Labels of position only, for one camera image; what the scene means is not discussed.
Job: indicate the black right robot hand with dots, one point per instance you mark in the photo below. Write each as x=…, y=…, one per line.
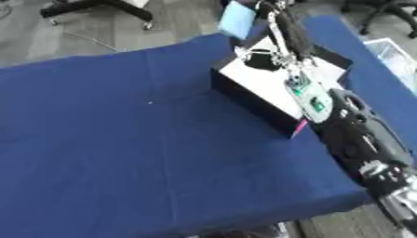
x=293, y=34

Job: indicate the silver and black right robot arm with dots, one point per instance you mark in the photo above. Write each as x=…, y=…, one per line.
x=358, y=136

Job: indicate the black box with white inside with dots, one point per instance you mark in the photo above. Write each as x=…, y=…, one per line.
x=260, y=82

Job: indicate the black office chair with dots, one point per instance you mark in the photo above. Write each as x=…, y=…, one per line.
x=385, y=12

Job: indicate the clear plastic bag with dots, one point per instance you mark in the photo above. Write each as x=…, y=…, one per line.
x=395, y=60

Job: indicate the black office chair base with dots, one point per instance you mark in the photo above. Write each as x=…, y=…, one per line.
x=98, y=6

